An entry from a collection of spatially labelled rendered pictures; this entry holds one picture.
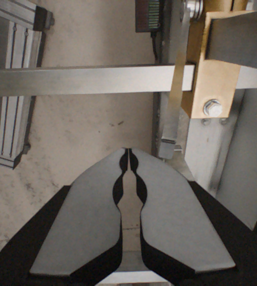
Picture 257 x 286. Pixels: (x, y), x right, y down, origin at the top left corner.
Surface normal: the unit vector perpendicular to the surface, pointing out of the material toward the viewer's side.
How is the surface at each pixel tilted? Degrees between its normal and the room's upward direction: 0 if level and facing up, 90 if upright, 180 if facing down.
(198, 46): 90
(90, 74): 0
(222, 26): 90
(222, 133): 0
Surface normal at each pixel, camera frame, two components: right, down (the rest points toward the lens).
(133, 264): -0.03, -0.87
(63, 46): 0.01, 0.49
